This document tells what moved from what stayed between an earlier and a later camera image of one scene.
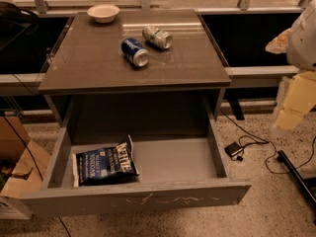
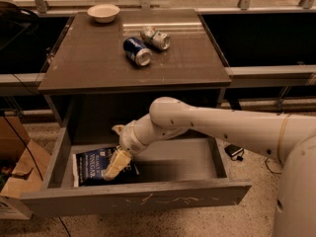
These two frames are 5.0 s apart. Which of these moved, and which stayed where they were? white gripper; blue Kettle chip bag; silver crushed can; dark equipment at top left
Moved: white gripper
Stayed: silver crushed can; blue Kettle chip bag; dark equipment at top left
